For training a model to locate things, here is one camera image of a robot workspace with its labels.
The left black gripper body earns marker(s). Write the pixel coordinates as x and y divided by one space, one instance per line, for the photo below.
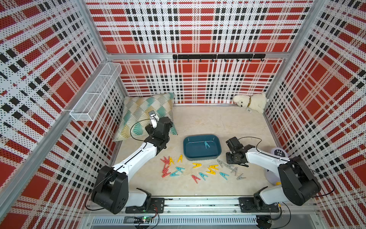
149 130

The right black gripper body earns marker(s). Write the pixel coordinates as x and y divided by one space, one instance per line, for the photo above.
231 158

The grey clothespin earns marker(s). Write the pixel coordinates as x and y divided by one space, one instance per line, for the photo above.
221 163
240 177
231 167
234 171

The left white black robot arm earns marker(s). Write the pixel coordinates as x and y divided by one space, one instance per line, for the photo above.
111 190

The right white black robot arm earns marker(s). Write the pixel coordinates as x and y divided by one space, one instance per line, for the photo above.
298 183

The teal plastic storage box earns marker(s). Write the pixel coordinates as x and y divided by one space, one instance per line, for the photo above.
194 147

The yellow clothespin right upper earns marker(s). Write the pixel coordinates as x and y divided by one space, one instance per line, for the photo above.
214 167

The yellow clothespin right lower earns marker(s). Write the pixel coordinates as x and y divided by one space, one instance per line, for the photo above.
210 171

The patterned teal yellow pillow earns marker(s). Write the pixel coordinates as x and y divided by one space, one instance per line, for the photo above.
135 114

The red clothespin left middle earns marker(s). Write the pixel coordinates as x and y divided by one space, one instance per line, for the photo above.
165 169

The red clothespin left lower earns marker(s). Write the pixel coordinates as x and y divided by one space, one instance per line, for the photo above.
166 174

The yellow clothespin center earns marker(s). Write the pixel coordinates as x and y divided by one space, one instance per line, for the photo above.
197 165

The red clothespin center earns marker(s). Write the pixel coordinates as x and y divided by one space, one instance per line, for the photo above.
195 178

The white plush dog toy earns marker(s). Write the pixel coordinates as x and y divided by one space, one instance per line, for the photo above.
256 102

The green circuit board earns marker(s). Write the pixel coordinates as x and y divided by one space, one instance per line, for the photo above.
142 220

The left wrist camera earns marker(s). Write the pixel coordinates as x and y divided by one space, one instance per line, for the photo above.
154 118

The white wire mesh shelf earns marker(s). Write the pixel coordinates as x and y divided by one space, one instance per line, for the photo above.
90 104

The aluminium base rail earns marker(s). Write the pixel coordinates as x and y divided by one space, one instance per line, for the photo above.
209 212

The black wall hook rail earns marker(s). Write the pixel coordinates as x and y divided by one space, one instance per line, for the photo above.
249 56

